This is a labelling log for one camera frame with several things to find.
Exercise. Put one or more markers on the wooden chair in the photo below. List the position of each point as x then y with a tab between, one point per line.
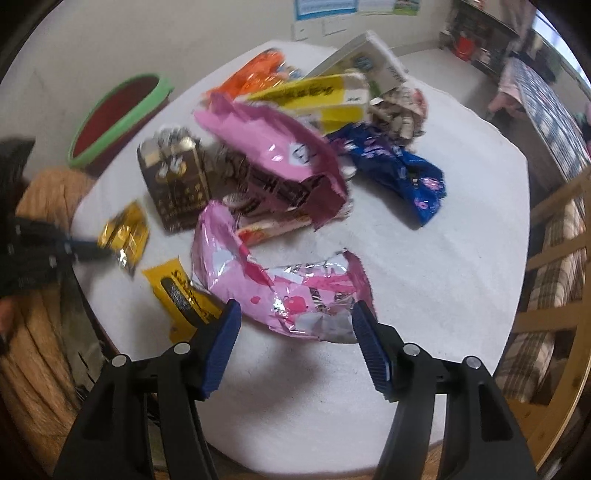
558	194

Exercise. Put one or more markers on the pink foil bag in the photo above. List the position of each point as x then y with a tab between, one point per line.
221	267

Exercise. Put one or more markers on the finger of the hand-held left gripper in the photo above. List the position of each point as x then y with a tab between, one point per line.
69	249

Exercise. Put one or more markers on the white wall socket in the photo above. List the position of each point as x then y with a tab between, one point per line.
334	26
301	31

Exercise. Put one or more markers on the blue snack wrapper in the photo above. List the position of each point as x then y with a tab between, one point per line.
406	175

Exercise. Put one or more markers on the red bucket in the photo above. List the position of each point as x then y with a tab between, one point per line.
466	47

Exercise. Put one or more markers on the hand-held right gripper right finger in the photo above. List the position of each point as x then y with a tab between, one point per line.
371	350

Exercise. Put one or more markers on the yellow carton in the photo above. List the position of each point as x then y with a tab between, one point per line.
314	90

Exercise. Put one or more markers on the crumpled brown printed paper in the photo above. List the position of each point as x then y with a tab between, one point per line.
399	115

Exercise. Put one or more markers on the white tablecloth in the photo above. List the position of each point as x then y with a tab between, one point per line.
438	286

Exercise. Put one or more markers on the blue bordered wall poster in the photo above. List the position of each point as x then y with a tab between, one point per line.
325	7

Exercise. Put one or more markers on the orange wrapper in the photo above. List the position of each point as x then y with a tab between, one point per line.
249	76

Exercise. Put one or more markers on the dark shelf unit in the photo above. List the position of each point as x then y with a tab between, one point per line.
485	32

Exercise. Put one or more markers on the brown carton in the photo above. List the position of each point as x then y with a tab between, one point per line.
180	194

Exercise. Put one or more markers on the large pink snack bag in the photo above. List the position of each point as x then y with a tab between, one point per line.
268	138

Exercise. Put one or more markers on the red and white packet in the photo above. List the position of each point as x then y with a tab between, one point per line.
263	230

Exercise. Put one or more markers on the pink curtain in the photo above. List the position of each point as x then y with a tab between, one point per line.
519	18

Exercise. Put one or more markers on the bed with blue patterned quilt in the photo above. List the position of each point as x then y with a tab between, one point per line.
549	115

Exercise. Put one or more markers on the yellow and black snack packet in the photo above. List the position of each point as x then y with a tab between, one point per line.
166	277

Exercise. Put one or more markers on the plaid cushion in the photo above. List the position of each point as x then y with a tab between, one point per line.
558	267

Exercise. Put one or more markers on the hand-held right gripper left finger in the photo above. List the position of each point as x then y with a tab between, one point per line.
221	350

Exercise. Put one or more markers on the gold foil wrapper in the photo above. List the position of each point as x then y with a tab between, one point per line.
127	230

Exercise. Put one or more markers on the tan fuzzy rug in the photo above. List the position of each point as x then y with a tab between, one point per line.
41	369

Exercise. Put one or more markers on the wall poster with green picture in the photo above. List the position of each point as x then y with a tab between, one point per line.
392	5

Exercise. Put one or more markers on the white and green box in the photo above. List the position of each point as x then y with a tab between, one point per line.
369	55

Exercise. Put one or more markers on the red bin with green rim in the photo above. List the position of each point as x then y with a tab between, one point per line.
115	113

